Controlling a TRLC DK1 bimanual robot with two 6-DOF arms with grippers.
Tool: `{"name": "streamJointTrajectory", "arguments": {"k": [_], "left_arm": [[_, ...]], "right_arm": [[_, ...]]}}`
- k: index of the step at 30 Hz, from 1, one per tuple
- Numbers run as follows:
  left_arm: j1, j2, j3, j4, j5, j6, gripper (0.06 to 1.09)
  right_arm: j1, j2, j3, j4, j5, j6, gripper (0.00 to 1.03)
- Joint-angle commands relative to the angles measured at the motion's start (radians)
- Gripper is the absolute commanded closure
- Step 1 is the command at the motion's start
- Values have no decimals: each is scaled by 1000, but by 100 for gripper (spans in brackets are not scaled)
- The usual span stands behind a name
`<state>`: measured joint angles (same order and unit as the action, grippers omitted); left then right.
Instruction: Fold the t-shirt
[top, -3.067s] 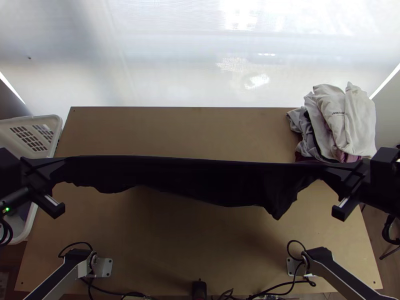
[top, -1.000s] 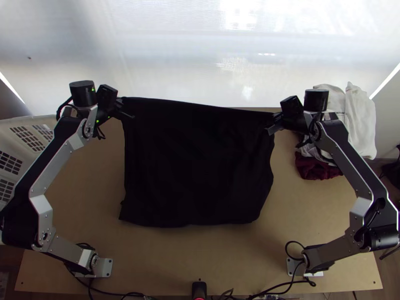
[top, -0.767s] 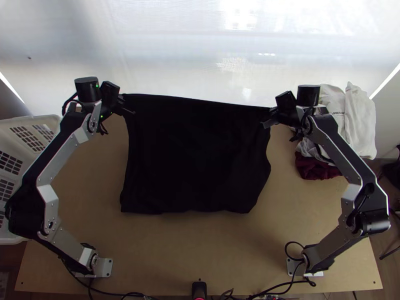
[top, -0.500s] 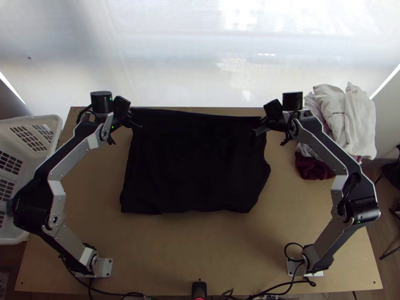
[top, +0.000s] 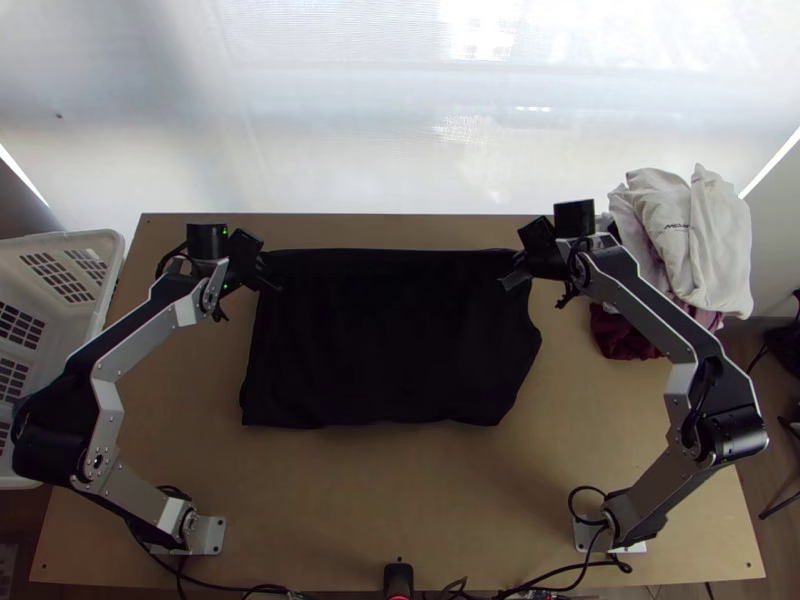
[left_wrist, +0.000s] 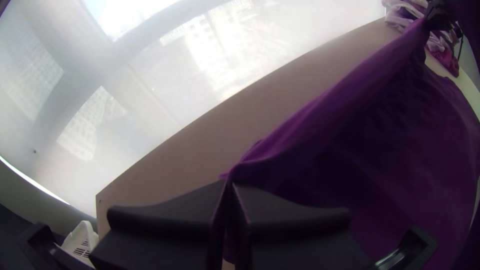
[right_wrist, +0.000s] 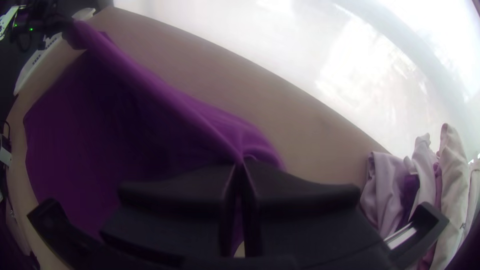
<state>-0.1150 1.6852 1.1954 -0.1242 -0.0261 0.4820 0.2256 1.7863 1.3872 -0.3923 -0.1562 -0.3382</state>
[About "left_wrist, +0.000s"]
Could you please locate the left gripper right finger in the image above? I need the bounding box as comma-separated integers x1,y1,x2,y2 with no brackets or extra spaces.
232,182,377,270

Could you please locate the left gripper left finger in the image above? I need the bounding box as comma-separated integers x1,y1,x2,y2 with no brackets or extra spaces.
89,179,228,270

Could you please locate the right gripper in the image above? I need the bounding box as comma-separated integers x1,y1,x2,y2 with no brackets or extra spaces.
424,0,463,33

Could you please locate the black t-shirt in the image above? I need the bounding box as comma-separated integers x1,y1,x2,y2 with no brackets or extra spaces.
208,16,480,270

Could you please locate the heap of clothes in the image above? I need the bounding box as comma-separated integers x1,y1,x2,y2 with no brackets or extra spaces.
381,0,461,79

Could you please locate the white laundry basket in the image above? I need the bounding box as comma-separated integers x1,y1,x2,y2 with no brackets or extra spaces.
61,220,101,269

